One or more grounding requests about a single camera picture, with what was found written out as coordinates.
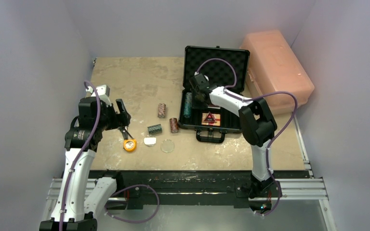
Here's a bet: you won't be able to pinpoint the clear acrylic disc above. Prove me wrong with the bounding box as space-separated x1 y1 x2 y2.
160 139 175 153

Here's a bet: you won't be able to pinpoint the orange blue chip stack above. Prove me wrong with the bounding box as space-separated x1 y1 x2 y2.
158 103 167 118

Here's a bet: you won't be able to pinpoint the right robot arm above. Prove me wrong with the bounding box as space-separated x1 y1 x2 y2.
190 74 277 199

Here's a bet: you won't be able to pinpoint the triangular all-in button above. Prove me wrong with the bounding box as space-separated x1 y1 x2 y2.
202 112 216 123

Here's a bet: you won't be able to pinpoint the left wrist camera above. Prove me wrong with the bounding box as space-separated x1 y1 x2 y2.
96 85 110 98

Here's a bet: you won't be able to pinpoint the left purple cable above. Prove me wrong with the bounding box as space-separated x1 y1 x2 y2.
59 80 102 231

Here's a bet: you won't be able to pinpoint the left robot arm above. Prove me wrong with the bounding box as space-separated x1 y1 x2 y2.
39 82 131 231

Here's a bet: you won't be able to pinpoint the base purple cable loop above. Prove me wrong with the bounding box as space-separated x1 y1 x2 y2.
104 184 160 224

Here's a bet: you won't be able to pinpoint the orange tape measure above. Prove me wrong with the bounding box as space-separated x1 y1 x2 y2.
123 139 137 153

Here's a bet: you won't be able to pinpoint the yellow blue chips in case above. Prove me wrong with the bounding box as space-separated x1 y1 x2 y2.
184 92 192 118

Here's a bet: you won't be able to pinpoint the red card deck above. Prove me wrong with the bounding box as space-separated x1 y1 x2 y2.
201 112 221 127

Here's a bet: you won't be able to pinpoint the pink plastic storage box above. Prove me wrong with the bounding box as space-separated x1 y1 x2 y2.
240 30 315 106

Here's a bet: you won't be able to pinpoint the yellow blue chip stack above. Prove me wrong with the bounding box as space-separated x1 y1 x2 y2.
147 124 162 135

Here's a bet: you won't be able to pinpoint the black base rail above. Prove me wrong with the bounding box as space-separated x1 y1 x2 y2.
46 170 329 211

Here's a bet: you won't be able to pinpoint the orange black chip stack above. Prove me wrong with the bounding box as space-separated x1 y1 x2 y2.
169 117 179 133

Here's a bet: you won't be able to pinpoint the black poker set case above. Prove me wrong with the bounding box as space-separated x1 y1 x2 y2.
178 46 250 143

